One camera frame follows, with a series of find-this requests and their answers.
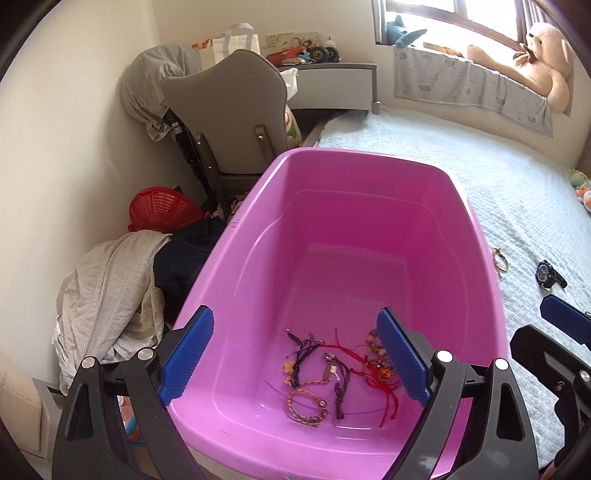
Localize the black wrist watch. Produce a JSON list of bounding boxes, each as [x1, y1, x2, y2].
[[535, 260, 568, 290]]

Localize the red string bracelet with charm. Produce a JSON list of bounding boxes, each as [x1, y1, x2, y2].
[[332, 327, 402, 430]]

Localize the black cord necklace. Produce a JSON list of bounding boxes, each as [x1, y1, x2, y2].
[[320, 352, 355, 421]]

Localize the multicolour braided bracelet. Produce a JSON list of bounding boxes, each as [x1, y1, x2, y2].
[[285, 378, 330, 428]]

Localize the yellow flower charm keychain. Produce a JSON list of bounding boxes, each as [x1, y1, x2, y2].
[[283, 360, 298, 388]]

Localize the orange and blue basket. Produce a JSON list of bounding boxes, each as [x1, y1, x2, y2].
[[117, 396, 143, 445]]

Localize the small duck plush toy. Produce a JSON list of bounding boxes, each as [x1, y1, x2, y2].
[[576, 179, 591, 212]]

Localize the green plush toy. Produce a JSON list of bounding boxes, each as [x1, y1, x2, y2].
[[569, 169, 590, 189]]

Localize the beige crumpled blanket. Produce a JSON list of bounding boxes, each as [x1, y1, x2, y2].
[[52, 230, 169, 394]]

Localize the dark navy jeans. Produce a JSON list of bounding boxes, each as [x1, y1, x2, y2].
[[153, 217, 225, 325]]

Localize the pink plastic tub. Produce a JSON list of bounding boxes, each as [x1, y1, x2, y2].
[[169, 148, 508, 479]]

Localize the red plastic basket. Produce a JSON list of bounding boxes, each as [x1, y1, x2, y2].
[[127, 187, 204, 233]]

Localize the beige teddy bear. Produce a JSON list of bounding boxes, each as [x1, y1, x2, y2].
[[466, 22, 573, 113]]

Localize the grey window seat blanket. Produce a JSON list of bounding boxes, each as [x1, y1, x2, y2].
[[394, 47, 554, 137]]

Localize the white plastic bag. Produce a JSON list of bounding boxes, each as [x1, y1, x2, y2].
[[278, 67, 304, 149]]

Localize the blue shark plush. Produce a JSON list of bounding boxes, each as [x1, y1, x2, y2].
[[386, 15, 427, 48]]

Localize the grey curved desk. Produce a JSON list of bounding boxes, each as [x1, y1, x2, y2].
[[287, 62, 381, 114]]

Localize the grey cloth on chair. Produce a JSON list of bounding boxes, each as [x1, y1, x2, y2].
[[120, 44, 201, 142]]

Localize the black toy car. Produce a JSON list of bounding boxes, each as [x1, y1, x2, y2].
[[307, 46, 341, 64]]

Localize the grey curtain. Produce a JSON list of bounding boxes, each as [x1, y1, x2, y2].
[[370, 0, 388, 45]]

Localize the grey chair backrest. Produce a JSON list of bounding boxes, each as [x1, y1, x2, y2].
[[160, 50, 287, 175]]

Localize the white paper bag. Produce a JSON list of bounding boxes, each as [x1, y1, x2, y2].
[[193, 23, 260, 70]]

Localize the window with dark frame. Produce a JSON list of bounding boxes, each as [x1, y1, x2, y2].
[[386, 0, 528, 47]]

